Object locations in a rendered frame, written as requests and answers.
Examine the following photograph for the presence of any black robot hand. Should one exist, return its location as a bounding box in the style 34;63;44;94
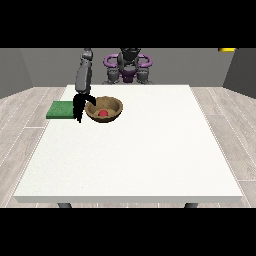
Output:
72;93;98;124

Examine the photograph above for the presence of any brown wooden bowl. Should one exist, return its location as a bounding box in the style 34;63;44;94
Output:
84;95;124;124

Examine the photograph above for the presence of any green square pad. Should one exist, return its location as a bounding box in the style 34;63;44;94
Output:
45;100;76;120

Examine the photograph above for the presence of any grey purple robot trunk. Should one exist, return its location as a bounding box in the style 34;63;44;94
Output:
101;48;155;86

